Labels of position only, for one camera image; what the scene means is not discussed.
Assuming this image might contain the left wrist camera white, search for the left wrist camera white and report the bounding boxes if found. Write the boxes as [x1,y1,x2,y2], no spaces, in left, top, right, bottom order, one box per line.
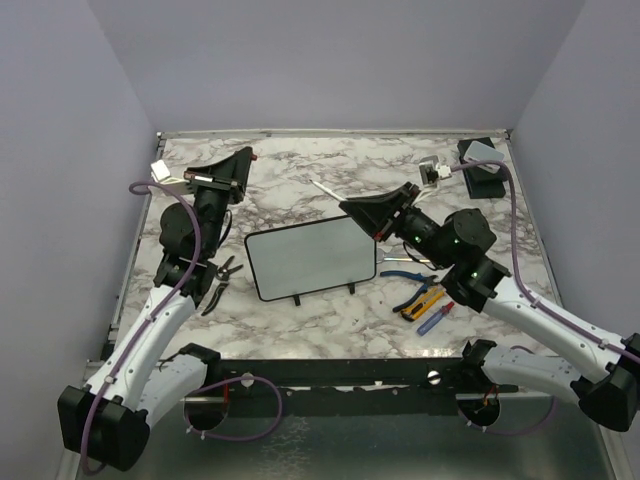
[150,159,172,184]

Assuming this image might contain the white small box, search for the white small box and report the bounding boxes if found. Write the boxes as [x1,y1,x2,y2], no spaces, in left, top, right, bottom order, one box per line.
[463,140,504,174]

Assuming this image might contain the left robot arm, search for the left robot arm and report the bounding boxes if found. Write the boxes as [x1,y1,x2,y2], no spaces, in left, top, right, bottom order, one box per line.
[57,147,256,476]

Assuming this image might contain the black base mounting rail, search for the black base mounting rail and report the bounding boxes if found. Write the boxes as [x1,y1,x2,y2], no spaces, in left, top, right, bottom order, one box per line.
[99,344,521,419]

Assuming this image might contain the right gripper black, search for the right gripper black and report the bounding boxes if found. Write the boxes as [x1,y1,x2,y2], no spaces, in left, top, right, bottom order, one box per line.
[341,181,454,270]

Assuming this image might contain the black wire stripper pliers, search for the black wire stripper pliers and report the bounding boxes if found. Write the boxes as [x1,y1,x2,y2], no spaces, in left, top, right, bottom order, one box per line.
[201,255,243,316]

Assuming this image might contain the white whiteboard marker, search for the white whiteboard marker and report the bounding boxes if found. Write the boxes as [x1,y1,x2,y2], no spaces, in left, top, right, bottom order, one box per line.
[310,179,346,202]

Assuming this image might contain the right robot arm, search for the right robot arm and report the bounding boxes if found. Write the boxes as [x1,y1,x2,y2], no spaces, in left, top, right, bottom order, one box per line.
[339,183,639,432]

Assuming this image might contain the silver combination wrench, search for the silver combination wrench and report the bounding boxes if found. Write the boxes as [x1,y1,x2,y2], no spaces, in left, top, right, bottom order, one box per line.
[376,249,430,264]

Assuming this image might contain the black flat box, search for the black flat box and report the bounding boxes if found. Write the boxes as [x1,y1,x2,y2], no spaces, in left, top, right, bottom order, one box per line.
[457,137,506,199]

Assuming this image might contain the blue handled pliers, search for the blue handled pliers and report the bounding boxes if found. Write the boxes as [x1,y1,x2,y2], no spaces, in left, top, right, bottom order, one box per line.
[379,269,441,314]

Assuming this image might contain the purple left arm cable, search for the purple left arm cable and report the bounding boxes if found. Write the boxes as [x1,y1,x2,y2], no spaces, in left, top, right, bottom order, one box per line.
[79,180,204,475]

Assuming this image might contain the yellow utility knife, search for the yellow utility knife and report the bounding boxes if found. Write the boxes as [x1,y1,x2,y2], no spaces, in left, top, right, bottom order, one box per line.
[400,287,445,322]

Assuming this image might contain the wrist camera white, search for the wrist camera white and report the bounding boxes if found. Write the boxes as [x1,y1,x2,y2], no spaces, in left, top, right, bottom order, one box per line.
[150,159,172,184]
[418,155,451,188]

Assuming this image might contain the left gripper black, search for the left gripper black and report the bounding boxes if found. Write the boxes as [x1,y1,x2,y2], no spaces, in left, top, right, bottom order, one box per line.
[184,147,253,256]

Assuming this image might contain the small black-framed whiteboard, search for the small black-framed whiteboard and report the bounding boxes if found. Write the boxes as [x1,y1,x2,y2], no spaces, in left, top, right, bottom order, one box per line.
[244,215,377,305]

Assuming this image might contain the blue red screwdriver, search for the blue red screwdriver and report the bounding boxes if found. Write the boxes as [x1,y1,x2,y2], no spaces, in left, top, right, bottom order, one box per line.
[416,301,455,337]

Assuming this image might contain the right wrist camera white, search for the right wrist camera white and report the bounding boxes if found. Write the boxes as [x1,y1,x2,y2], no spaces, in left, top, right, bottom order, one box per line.
[418,155,451,188]

